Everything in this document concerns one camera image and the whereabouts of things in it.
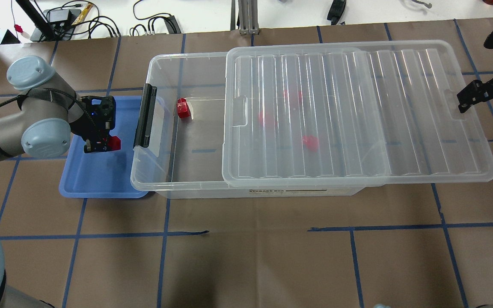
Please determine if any red block in box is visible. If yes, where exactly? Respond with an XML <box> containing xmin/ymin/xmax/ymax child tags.
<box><xmin>258</xmin><ymin>111</ymin><xmax>278</xmax><ymax>130</ymax></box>
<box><xmin>302</xmin><ymin>135</ymin><xmax>319</xmax><ymax>152</ymax></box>

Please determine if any red block in box centre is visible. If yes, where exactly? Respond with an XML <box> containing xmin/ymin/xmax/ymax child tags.
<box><xmin>258</xmin><ymin>111</ymin><xmax>278</xmax><ymax>130</ymax></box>

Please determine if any red block near latch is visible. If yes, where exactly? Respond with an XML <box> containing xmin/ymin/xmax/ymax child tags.
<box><xmin>176</xmin><ymin>98</ymin><xmax>192</xmax><ymax>121</ymax></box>

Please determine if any blue plastic tray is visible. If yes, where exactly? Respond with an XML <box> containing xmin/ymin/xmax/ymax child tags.
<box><xmin>59</xmin><ymin>95</ymin><xmax>147</xmax><ymax>198</ymax></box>

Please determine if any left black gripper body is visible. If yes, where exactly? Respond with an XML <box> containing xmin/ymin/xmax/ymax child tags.
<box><xmin>74</xmin><ymin>96</ymin><xmax>117</xmax><ymax>141</ymax></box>

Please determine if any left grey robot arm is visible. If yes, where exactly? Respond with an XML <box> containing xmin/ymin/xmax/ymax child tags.
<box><xmin>0</xmin><ymin>55</ymin><xmax>121</xmax><ymax>162</ymax></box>

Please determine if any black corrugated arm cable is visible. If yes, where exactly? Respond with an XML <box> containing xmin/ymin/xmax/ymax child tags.
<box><xmin>0</xmin><ymin>88</ymin><xmax>97</xmax><ymax>129</ymax></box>

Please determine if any clear ribbed box lid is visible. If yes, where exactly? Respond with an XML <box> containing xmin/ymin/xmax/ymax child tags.
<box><xmin>222</xmin><ymin>40</ymin><xmax>493</xmax><ymax>189</ymax></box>

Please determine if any aluminium extrusion post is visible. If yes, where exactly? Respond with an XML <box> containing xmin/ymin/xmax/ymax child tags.
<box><xmin>230</xmin><ymin>0</ymin><xmax>260</xmax><ymax>35</ymax></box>

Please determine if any black box latch handle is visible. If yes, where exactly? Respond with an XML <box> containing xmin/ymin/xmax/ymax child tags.
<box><xmin>134</xmin><ymin>83</ymin><xmax>157</xmax><ymax>148</ymax></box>

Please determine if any red block at box edge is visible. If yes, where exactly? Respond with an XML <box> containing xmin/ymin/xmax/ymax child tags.
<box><xmin>283</xmin><ymin>90</ymin><xmax>303</xmax><ymax>109</ymax></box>

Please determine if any clear plastic storage box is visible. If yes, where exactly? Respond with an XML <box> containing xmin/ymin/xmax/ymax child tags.
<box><xmin>131</xmin><ymin>51</ymin><xmax>361</xmax><ymax>199</ymax></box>

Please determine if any black power adapter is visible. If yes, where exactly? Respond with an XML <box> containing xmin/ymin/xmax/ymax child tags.
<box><xmin>45</xmin><ymin>9</ymin><xmax>74</xmax><ymax>27</ymax></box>

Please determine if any red block with cylinder nub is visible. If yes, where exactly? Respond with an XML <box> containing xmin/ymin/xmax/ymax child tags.
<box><xmin>107</xmin><ymin>135</ymin><xmax>121</xmax><ymax>151</ymax></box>

